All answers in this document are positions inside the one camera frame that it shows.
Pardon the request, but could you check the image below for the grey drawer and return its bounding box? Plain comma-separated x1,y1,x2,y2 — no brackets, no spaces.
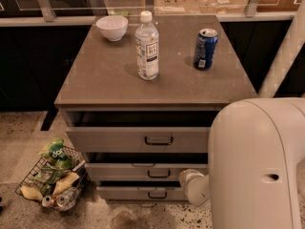
86,153,208,181
97,181,187,201
67,111,217,153

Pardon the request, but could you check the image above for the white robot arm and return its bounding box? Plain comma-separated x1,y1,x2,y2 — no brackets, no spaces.
180,0,305,229

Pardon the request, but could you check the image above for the grey drawer cabinet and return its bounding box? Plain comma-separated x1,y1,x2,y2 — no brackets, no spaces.
55,15,255,201

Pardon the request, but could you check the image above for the grey top drawer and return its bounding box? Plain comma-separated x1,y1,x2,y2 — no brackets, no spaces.
67,111,217,153

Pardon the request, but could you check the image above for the grey bottom drawer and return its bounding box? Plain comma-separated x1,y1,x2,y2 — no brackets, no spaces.
97,181,187,201

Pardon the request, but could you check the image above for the clear plastic water bottle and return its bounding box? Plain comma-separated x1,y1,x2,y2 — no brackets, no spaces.
135,10,159,80

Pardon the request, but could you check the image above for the blue soda can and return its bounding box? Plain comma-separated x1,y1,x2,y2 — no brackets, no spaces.
193,29,218,70

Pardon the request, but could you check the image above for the white ceramic bowl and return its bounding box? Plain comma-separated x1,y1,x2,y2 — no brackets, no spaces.
96,15,128,41

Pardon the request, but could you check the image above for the green snack bag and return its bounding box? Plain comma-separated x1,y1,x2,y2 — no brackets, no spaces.
38,138,74,170

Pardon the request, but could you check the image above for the yellow snack bag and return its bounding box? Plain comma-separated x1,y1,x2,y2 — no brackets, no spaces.
53,172,79,195

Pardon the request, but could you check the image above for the silver can in basket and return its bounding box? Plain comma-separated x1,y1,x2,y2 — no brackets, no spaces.
56,187,77,211

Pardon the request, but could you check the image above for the small silver can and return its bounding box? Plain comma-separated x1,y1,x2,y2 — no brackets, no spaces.
42,196,53,207

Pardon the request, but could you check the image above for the black wire basket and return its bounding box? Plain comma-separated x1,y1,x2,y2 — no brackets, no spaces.
15,146,88,212

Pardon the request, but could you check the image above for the metal railing frame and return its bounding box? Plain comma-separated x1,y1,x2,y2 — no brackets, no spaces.
0,0,304,27

